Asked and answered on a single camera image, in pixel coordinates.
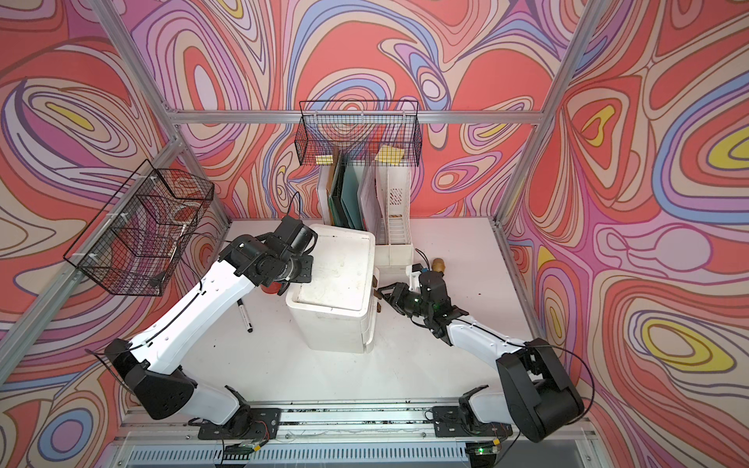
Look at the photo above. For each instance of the black white marker pen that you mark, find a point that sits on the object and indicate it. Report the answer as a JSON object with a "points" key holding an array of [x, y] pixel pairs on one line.
{"points": [[245, 316]]}

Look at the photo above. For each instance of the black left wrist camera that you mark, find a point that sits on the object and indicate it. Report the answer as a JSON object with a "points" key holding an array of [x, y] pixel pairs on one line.
{"points": [[295, 234]]}

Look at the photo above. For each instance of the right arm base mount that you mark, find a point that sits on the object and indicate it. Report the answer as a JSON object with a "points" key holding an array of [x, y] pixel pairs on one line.
{"points": [[461, 421]]}

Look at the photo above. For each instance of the black wire basket on left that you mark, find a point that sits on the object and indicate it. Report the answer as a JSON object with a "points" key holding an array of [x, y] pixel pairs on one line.
{"points": [[135, 248]]}

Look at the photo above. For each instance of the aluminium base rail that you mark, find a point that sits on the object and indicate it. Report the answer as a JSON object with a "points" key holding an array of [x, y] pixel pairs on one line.
{"points": [[395, 433]]}

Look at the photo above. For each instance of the black wire basket at back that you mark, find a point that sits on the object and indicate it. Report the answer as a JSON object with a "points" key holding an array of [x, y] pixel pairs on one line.
{"points": [[357, 128]]}

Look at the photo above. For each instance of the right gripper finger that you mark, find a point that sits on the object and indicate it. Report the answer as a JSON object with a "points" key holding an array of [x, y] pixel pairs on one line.
{"points": [[398, 306], [391, 291]]}

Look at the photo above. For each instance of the green folders in organizer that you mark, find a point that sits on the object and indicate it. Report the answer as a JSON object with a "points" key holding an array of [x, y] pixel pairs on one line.
{"points": [[343, 197]]}

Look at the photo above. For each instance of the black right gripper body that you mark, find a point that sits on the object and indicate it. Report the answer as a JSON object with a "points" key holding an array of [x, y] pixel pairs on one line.
{"points": [[414, 303]]}

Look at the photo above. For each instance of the white drawer cabinet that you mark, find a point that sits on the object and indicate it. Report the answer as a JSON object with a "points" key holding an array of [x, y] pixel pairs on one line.
{"points": [[336, 310]]}

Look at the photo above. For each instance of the white plastic file organizer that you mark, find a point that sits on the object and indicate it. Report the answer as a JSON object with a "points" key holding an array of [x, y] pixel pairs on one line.
{"points": [[384, 196]]}

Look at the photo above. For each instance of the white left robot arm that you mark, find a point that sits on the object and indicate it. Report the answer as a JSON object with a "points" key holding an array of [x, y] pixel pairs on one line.
{"points": [[151, 363]]}

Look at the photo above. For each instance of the small yellow sticky notes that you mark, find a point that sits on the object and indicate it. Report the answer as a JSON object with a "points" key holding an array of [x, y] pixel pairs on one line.
{"points": [[324, 160]]}

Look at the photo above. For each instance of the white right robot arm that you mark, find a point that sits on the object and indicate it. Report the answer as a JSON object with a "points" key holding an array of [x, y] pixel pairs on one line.
{"points": [[537, 394]]}

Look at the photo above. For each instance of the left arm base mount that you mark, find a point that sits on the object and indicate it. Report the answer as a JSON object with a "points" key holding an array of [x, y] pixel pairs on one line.
{"points": [[249, 423]]}

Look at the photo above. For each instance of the black wire basket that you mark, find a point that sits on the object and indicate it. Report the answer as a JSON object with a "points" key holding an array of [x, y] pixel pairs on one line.
{"points": [[357, 128], [135, 248]]}

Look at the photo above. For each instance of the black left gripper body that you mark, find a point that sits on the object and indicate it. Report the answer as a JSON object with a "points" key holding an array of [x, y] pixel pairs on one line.
{"points": [[297, 269]]}

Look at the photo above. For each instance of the gold microphone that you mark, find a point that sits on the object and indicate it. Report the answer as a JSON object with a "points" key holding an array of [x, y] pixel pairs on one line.
{"points": [[438, 265]]}

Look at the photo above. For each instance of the yellow sticky note pad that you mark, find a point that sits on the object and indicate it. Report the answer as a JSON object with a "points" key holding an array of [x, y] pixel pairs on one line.
{"points": [[390, 155]]}

